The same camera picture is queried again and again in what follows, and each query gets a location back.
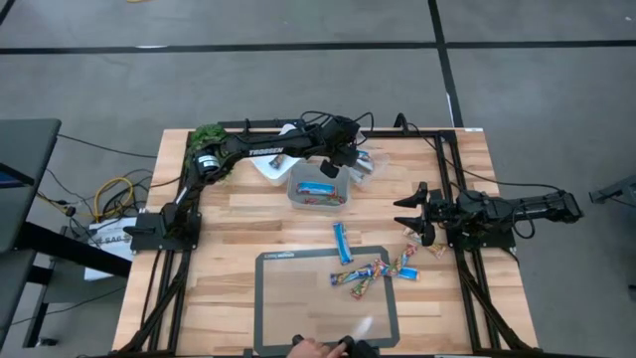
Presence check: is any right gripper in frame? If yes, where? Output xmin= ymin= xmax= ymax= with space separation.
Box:
xmin=394 ymin=181 xmax=461 ymax=248

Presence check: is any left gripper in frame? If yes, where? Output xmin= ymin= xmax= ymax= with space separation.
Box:
xmin=320 ymin=116 xmax=362 ymax=179

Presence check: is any large blue granola bar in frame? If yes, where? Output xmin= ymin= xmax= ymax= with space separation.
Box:
xmin=296 ymin=181 xmax=337 ymax=197

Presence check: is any green orange Chewy granola bar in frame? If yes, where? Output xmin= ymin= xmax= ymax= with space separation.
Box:
xmin=301 ymin=195 xmax=348 ymax=207

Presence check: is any light blue granola bar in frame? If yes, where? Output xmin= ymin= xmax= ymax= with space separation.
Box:
xmin=331 ymin=222 xmax=356 ymax=267

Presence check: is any green blue granola bar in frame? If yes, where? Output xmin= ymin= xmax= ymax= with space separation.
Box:
xmin=330 ymin=265 xmax=375 ymax=287

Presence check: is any tan red granola bar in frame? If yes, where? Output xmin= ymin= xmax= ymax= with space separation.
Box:
xmin=402 ymin=227 xmax=448 ymax=260

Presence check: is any red and blue granola bar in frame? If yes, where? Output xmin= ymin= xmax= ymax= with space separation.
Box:
xmin=386 ymin=242 xmax=419 ymax=277

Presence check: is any blue orange-label granola bar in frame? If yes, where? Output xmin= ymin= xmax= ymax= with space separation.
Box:
xmin=382 ymin=267 xmax=420 ymax=282

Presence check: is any red green granola bar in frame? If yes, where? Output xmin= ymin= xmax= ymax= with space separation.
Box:
xmin=349 ymin=257 xmax=388 ymax=300

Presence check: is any clear plastic bin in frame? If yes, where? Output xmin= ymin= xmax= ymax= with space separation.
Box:
xmin=347 ymin=129 xmax=392 ymax=188

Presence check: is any pale grey plastic bin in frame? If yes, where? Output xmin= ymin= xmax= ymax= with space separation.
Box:
xmin=286 ymin=161 xmax=352 ymax=213

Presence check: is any white plastic bin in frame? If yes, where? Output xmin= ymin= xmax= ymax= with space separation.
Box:
xmin=249 ymin=123 xmax=315 ymax=188

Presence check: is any green artificial plant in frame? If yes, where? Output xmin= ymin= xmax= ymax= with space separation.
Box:
xmin=184 ymin=122 xmax=235 ymax=183

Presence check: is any brown mat with dark border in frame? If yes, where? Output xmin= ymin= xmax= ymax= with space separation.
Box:
xmin=252 ymin=245 xmax=401 ymax=357

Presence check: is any black object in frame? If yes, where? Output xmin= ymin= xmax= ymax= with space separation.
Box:
xmin=339 ymin=335 xmax=380 ymax=358

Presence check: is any person's hand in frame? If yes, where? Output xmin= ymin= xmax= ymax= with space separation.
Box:
xmin=286 ymin=337 xmax=350 ymax=358

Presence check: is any grey stand leg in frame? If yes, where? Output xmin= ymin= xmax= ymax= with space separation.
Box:
xmin=588 ymin=173 xmax=636 ymax=205

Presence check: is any white printed cardboard box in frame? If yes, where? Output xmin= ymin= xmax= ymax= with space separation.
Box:
xmin=82 ymin=217 xmax=139 ymax=282

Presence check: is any grey desk top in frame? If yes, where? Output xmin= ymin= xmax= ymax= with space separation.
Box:
xmin=0 ymin=117 xmax=63 ymax=255
xmin=0 ymin=248 xmax=39 ymax=347

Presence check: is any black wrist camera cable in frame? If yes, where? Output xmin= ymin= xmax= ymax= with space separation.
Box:
xmin=300 ymin=109 xmax=375 ymax=150

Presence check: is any black metal rig frame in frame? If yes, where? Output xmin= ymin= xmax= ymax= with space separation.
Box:
xmin=111 ymin=117 xmax=541 ymax=358

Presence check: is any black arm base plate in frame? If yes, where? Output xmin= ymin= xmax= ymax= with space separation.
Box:
xmin=444 ymin=208 xmax=518 ymax=251
xmin=122 ymin=212 xmax=203 ymax=253

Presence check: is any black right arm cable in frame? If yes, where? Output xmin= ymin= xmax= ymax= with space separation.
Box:
xmin=395 ymin=112 xmax=565 ymax=193

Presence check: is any yellow floor cable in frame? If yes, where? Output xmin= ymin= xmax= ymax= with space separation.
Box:
xmin=92 ymin=176 xmax=135 ymax=220

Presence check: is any black floor cable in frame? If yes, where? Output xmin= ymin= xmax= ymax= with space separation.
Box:
xmin=57 ymin=132 xmax=159 ymax=160

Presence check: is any black desk leg frame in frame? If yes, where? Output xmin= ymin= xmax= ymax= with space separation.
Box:
xmin=19 ymin=221 xmax=133 ymax=349

